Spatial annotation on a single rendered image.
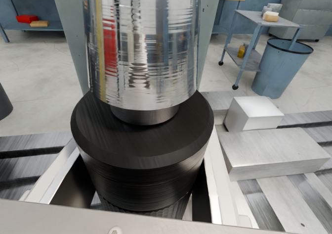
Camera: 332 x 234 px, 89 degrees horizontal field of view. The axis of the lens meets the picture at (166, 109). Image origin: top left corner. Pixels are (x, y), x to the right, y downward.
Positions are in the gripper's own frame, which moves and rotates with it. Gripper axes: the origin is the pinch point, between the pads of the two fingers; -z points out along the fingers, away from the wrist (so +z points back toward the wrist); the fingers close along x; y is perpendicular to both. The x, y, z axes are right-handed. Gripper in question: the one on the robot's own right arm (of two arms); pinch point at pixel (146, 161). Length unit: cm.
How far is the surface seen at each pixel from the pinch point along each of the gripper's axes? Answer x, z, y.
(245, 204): -11.8, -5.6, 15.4
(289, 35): -271, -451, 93
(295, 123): -35, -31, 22
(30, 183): 22.5, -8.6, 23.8
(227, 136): -9.8, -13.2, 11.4
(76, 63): 30, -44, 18
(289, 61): -126, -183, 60
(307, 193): -20.9, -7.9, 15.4
